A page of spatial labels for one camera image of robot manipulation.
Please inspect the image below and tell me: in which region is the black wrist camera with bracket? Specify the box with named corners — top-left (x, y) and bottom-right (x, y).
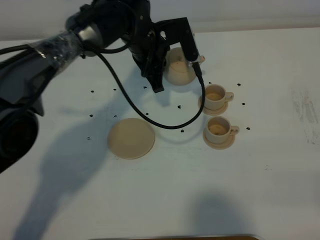
top-left (154, 17), bottom-right (201, 63)

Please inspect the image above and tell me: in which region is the beige far teacup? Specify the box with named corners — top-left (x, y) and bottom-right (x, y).
top-left (205, 84), bottom-right (234, 102)

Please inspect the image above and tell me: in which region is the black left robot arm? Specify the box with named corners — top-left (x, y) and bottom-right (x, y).
top-left (0, 0), bottom-right (169, 171)

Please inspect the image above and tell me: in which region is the beige teapot saucer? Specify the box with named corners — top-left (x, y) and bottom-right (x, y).
top-left (107, 118), bottom-right (156, 160)

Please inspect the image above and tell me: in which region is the beige teacup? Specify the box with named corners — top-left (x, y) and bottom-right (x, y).
top-left (205, 84), bottom-right (234, 102)
top-left (204, 116), bottom-right (240, 145)

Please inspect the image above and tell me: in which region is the beige near saucer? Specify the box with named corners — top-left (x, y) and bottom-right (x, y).
top-left (202, 133), bottom-right (236, 150)

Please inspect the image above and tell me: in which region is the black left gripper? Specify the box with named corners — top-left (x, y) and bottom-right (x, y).
top-left (129, 15), bottom-right (169, 93)

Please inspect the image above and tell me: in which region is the beige teapot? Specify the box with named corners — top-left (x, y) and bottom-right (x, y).
top-left (163, 47), bottom-right (196, 86)

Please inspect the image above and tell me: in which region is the beige far saucer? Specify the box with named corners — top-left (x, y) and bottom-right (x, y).
top-left (202, 97), bottom-right (228, 116)

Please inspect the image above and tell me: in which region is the beige near teacup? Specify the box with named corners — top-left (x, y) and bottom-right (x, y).
top-left (204, 116), bottom-right (240, 145)

